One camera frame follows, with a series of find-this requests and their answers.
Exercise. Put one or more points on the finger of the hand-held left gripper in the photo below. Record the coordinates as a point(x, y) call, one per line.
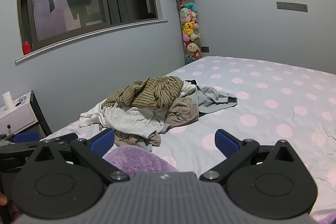
point(65, 137)

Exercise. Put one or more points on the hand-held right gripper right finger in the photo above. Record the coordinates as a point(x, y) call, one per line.
point(226, 144)

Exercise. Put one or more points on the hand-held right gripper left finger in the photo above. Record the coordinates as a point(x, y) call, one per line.
point(101, 144)

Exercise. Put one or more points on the olive striped shirt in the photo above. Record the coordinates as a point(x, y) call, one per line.
point(147, 95)

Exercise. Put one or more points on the person's left hand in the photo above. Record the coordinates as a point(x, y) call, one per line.
point(2, 199)

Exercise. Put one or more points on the blue container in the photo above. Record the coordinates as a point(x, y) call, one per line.
point(26, 137)

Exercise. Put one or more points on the white nightstand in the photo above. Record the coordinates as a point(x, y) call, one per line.
point(15, 119)

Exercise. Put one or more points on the white garment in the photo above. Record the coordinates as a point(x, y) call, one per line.
point(126, 119)

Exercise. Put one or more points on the brown garment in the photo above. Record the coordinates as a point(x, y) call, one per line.
point(136, 138)

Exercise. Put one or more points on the purple fleece clothing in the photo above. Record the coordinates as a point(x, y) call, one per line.
point(141, 161)

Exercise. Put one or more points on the grey-blue garment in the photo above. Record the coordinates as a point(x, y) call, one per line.
point(210, 103)

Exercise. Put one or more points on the white tissue roll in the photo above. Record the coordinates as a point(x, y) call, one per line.
point(7, 100)

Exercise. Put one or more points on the beige garment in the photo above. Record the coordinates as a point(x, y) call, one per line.
point(181, 111)

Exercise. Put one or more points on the bed with polka dot sheet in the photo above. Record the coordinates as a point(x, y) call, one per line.
point(275, 98)

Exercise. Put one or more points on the red bottle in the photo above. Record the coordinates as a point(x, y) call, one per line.
point(26, 48)

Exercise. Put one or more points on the clear tube of plush toys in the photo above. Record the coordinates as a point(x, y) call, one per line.
point(191, 29)

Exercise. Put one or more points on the dark wall socket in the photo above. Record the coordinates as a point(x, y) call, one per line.
point(205, 49)

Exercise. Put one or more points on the grey wall outlet strip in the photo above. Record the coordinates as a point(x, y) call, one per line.
point(291, 6)

